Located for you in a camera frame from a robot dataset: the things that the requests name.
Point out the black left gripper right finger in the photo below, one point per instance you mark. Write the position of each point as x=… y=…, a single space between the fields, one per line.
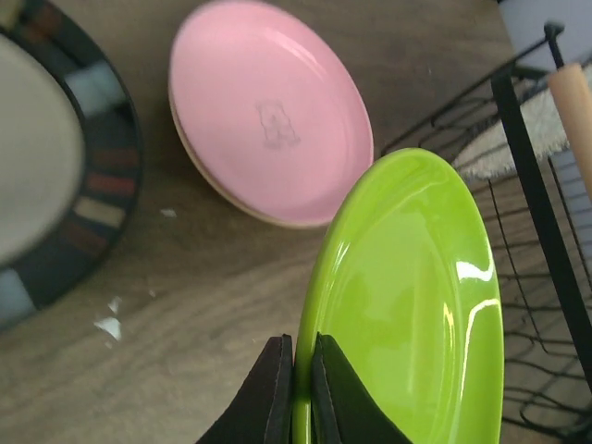
x=343 y=409

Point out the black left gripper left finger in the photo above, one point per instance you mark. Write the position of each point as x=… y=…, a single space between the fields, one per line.
x=261 y=410

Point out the green plate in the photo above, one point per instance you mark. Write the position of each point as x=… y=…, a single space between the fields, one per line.
x=405 y=283

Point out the glossy black plate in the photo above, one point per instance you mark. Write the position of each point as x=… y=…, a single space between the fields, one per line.
x=112 y=167

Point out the pink plate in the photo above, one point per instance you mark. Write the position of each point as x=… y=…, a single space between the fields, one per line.
x=270 y=109

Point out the black wire dish rack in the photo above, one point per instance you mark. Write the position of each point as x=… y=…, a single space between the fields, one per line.
x=504 y=136

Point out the left wooden rack handle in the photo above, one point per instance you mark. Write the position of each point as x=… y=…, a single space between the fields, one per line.
x=572 y=98

